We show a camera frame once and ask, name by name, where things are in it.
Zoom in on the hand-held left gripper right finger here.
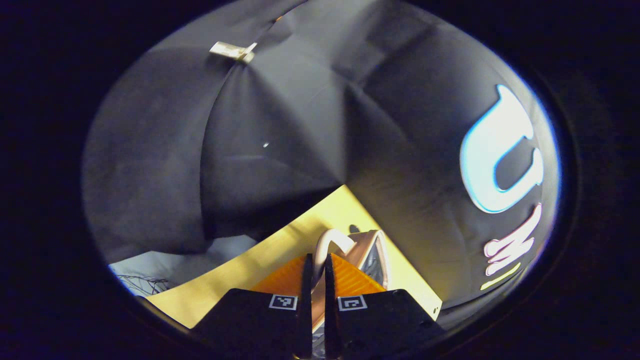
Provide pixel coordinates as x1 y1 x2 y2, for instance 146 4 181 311
324 252 446 360

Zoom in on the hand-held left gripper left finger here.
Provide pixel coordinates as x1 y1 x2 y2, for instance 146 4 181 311
192 252 314 360

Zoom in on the pink suitcase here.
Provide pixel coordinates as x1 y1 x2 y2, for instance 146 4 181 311
311 228 392 359

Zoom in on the white cloth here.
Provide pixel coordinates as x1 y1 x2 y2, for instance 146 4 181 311
109 235 258 297

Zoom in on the white clip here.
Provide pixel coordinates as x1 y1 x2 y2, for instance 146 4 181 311
208 40 259 64

